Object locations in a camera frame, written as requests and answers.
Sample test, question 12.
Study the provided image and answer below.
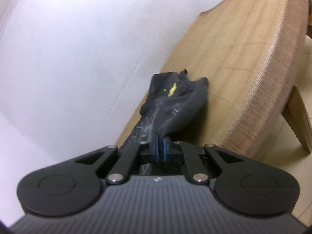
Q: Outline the wooden table leg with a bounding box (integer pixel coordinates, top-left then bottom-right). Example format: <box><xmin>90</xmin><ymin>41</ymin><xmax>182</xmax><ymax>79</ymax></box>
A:
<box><xmin>284</xmin><ymin>85</ymin><xmax>312</xmax><ymax>154</ymax></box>

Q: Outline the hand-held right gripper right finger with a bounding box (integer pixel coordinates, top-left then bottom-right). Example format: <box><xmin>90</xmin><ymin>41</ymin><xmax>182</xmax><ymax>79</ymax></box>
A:
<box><xmin>162</xmin><ymin>138</ymin><xmax>244</xmax><ymax>184</ymax></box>

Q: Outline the black printed T-shirt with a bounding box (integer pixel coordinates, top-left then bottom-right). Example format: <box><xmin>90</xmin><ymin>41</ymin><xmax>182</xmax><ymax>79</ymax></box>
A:
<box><xmin>119</xmin><ymin>69</ymin><xmax>209</xmax><ymax>176</ymax></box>

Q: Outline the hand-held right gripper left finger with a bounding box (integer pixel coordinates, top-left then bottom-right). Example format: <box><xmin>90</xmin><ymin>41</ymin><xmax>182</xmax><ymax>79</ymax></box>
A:
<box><xmin>75</xmin><ymin>133</ymin><xmax>161</xmax><ymax>184</ymax></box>

